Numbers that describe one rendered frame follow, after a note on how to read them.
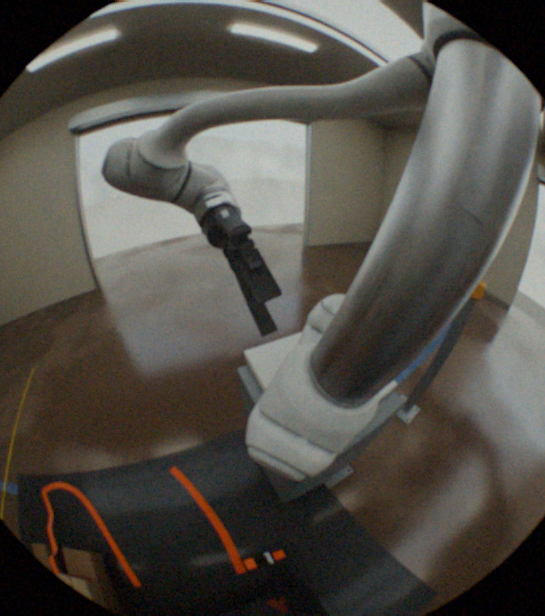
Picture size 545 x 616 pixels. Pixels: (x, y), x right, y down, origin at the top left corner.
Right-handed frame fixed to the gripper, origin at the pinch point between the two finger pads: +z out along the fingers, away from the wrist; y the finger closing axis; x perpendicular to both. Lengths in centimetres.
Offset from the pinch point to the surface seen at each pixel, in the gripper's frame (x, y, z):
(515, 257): 587, -130, 78
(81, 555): -145, -34, 71
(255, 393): -8.4, -34.9, 8.8
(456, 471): 77, -78, 134
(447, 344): 91, -59, 40
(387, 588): -5, -43, 147
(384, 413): 21.3, -28.6, 32.3
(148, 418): -97, -114, -3
